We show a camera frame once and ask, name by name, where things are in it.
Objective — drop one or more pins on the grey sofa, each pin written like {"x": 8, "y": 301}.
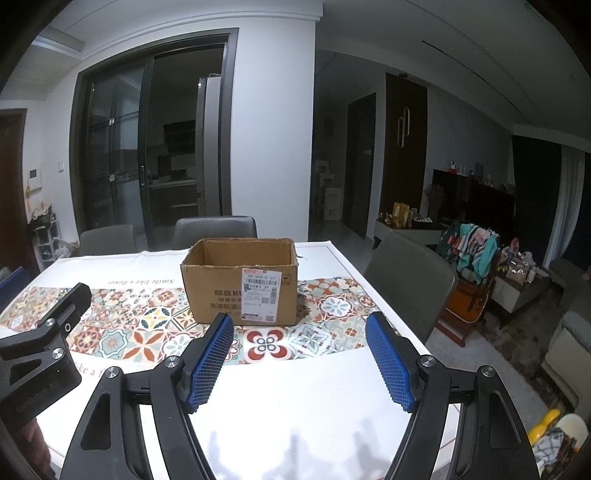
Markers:
{"x": 567, "y": 360}

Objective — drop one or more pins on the grey chair right side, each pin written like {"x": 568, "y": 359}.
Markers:
{"x": 414, "y": 280}

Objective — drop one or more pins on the white cardboard box hallway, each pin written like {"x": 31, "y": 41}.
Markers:
{"x": 333, "y": 204}

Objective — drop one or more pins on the wooden child chair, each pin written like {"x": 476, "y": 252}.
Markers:
{"x": 466, "y": 306}

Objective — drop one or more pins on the grey chair far middle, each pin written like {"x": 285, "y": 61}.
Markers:
{"x": 188, "y": 231}

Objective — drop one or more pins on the brown cardboard box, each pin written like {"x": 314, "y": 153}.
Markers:
{"x": 252, "y": 280}

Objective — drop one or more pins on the dark tall sideboard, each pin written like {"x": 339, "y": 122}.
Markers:
{"x": 453, "y": 197}

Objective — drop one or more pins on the grey chair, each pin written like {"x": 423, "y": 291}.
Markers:
{"x": 188, "y": 231}
{"x": 414, "y": 280}
{"x": 110, "y": 240}

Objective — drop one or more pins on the white low cabinet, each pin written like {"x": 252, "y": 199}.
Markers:
{"x": 429, "y": 237}

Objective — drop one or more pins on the grey chair far left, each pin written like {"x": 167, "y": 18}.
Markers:
{"x": 110, "y": 240}

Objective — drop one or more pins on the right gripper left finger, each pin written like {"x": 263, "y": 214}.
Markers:
{"x": 108, "y": 442}

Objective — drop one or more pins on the white shoe rack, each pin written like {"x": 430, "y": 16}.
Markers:
{"x": 45, "y": 235}

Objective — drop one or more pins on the yellow toy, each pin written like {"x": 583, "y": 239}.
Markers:
{"x": 538, "y": 431}

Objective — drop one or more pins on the dark sliding glass door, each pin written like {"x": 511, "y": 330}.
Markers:
{"x": 150, "y": 137}

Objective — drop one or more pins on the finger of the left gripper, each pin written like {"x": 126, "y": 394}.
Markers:
{"x": 64, "y": 316}
{"x": 12, "y": 285}

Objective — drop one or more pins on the brown wooden door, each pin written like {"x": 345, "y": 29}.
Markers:
{"x": 16, "y": 245}

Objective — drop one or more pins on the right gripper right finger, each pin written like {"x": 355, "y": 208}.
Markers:
{"x": 491, "y": 441}

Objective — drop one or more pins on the colourful clothes pile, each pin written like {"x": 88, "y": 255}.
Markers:
{"x": 470, "y": 249}

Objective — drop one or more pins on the wall intercom panel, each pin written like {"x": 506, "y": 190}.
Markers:
{"x": 34, "y": 179}

